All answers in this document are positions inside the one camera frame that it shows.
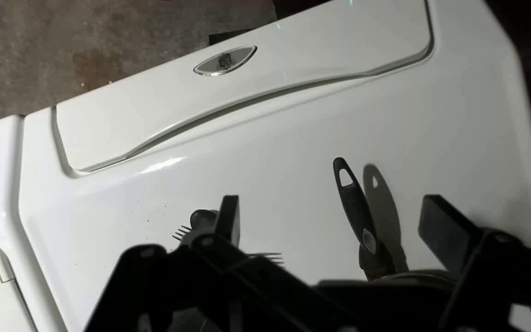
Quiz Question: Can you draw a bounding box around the black strap with hole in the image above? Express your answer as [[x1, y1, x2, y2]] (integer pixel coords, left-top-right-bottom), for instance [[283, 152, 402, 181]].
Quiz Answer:
[[332, 155, 402, 283]]

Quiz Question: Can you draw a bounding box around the chrome oval hatch latch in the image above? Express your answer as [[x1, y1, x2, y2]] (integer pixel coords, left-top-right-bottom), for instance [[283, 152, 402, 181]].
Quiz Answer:
[[192, 45, 260, 80]]

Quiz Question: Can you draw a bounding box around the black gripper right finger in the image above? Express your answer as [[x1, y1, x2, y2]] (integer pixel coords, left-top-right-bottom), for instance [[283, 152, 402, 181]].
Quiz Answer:
[[417, 194, 531, 332]]

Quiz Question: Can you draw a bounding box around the white boat hatch lid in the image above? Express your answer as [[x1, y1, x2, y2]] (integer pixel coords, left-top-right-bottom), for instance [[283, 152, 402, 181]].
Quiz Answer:
[[52, 0, 436, 178]]

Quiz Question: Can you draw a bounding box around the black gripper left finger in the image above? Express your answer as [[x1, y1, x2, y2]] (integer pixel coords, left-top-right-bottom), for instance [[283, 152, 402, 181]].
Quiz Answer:
[[85, 194, 366, 332]]

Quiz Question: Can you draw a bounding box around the small dark spiked fitting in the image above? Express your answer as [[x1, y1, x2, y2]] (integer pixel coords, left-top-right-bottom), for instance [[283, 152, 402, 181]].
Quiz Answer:
[[172, 209, 222, 246]]

